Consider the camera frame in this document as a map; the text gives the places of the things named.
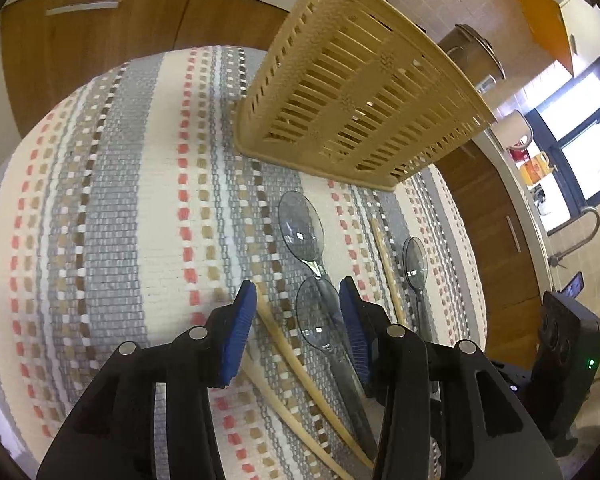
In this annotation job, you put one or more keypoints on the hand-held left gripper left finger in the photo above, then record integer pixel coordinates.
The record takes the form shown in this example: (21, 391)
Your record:
(240, 332)

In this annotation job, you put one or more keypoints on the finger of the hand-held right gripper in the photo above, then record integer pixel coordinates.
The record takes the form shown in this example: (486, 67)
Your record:
(511, 379)

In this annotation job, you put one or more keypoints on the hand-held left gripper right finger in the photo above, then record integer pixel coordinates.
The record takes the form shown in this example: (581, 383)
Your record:
(355, 332)

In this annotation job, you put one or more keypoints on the wooden chopstick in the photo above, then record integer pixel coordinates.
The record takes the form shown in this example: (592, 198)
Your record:
(300, 366)
(290, 416)
(386, 270)

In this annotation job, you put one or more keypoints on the clear plastic spoon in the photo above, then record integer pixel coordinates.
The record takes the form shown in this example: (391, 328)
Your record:
(352, 410)
(415, 260)
(300, 225)

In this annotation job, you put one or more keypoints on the beige plastic utensil basket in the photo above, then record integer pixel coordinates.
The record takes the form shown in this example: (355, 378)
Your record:
(330, 85)

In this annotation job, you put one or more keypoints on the wooden cabinet door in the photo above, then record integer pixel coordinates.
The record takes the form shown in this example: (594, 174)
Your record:
(95, 60)
(512, 335)
(485, 210)
(230, 17)

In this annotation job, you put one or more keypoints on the black smartphone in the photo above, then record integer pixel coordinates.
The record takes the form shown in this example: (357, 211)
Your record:
(574, 285)

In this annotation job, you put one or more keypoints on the silver kitchen faucet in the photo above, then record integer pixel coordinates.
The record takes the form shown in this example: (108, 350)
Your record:
(555, 260)

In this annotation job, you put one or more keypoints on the striped woven table mat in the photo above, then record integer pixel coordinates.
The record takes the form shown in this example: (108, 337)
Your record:
(120, 210)

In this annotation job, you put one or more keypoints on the orange container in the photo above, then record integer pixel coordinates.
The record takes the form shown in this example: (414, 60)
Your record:
(532, 170)

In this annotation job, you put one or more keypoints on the dark framed window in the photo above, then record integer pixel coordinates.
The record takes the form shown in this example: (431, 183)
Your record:
(585, 155)

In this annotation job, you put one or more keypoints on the red cup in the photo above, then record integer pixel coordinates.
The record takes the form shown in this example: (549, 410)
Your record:
(520, 154)

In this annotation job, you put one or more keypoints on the white mug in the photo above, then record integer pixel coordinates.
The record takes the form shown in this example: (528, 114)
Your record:
(510, 127)

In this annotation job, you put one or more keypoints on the steel pot with lid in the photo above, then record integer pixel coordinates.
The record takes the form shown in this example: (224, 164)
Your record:
(470, 52)

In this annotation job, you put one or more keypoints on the white wall cabinet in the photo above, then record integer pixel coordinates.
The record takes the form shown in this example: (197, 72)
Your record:
(595, 30)

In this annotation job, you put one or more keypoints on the orange wall cabinet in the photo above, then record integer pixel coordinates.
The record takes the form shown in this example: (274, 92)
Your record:
(545, 15)

